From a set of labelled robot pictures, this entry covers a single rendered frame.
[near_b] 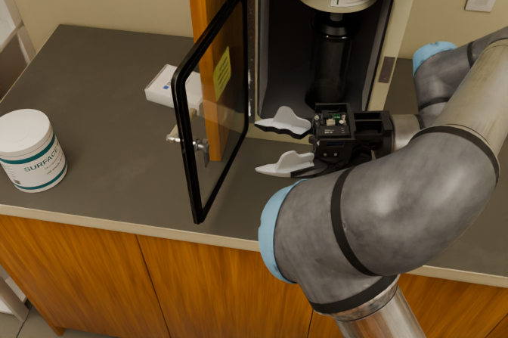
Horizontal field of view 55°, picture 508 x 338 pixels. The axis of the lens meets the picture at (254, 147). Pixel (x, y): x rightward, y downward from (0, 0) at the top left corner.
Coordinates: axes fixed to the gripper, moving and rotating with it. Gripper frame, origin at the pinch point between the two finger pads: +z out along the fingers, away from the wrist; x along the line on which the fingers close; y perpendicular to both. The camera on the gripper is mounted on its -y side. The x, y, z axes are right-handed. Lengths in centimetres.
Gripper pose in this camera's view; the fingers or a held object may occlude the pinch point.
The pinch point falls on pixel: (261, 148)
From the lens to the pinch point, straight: 79.4
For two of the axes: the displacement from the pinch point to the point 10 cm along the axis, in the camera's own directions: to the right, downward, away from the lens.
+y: -0.1, -5.5, -8.3
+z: -10.0, 0.2, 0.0
